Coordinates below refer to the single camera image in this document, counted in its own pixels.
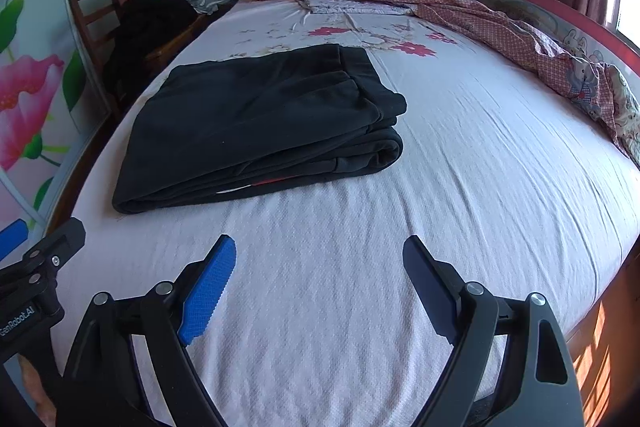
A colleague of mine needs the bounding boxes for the pink checked quilt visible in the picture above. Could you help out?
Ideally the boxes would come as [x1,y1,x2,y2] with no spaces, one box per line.
[285,0,636,158]

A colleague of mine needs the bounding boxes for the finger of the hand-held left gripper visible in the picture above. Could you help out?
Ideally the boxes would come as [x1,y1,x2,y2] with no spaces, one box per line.
[0,219,29,261]
[0,217,87,289]

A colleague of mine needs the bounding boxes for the pink bed guard rail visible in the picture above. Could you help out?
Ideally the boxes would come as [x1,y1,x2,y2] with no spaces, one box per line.
[470,0,640,90]

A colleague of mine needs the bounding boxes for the wooden chair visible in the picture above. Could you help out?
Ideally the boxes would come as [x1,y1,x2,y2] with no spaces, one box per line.
[69,0,216,120]

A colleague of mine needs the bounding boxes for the folded white sheet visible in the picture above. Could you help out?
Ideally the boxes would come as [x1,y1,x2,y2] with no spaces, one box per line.
[295,0,417,16]

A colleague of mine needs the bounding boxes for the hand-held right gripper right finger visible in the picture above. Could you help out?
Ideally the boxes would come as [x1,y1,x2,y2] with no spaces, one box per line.
[402,234,586,427]

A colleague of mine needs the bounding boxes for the dark navy pants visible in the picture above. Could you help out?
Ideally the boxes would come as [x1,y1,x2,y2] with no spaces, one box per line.
[111,43,408,215]

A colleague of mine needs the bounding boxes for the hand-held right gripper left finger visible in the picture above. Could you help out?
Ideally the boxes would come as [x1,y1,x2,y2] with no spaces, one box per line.
[55,234,237,427]

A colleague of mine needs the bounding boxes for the wooden bed with floral sheet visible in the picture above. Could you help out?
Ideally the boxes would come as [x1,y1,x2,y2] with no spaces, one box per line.
[47,0,640,427]

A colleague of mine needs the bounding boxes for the black garment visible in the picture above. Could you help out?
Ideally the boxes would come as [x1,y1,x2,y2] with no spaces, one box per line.
[102,0,199,104]

